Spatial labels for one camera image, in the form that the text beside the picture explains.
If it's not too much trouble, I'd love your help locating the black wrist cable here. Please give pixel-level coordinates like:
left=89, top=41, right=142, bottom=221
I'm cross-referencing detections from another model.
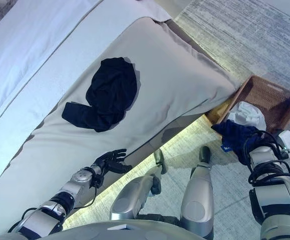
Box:
left=243, top=129, right=290, bottom=226
left=72, top=171, right=103, bottom=210

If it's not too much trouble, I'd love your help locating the blue garment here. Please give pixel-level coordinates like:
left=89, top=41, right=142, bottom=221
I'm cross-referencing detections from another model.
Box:
left=211, top=119, right=261, bottom=167

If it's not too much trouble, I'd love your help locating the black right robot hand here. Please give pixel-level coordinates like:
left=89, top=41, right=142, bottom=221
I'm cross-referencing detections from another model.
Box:
left=244, top=131, right=271, bottom=152

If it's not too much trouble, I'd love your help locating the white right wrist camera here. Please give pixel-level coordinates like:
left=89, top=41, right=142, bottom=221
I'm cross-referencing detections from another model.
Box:
left=272, top=129, right=290, bottom=160

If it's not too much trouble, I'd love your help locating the brown woven basket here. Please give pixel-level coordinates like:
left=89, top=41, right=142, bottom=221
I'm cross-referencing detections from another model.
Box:
left=205, top=75, right=290, bottom=161

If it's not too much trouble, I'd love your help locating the white garment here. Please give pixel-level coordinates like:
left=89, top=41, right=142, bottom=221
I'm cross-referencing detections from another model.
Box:
left=226, top=100, right=267, bottom=132

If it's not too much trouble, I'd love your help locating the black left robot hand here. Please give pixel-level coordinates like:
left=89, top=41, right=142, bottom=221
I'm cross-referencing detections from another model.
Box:
left=92, top=148, right=133, bottom=176

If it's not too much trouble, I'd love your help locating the silver left robot leg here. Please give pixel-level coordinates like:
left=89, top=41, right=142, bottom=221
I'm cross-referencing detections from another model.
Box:
left=109, top=149, right=168, bottom=221

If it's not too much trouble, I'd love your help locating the white duvet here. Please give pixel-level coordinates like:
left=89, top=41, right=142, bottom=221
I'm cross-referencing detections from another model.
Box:
left=0, top=0, right=141, bottom=164

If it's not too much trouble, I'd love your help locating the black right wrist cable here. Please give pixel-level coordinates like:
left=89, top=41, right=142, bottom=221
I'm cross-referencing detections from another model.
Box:
left=243, top=129, right=290, bottom=226

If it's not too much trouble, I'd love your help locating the silver robot leg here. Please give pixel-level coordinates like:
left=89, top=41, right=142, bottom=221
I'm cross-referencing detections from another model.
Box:
left=180, top=145, right=215, bottom=240
left=109, top=149, right=168, bottom=221

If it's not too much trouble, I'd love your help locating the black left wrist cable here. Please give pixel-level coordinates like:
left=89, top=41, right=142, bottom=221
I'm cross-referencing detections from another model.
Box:
left=72, top=171, right=103, bottom=210

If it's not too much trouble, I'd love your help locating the bed with grey cover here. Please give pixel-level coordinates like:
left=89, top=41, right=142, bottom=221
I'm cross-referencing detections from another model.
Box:
left=0, top=16, right=241, bottom=236

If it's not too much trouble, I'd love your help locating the silver right robot leg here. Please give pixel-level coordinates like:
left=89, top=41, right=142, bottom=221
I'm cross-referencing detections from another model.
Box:
left=180, top=145, right=215, bottom=240

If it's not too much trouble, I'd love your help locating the grey robot torso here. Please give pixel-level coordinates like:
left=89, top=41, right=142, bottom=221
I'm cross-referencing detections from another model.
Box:
left=0, top=219, right=211, bottom=240

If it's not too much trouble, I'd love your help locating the black garment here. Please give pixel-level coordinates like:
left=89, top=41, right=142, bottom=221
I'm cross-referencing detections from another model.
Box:
left=61, top=56, right=139, bottom=134

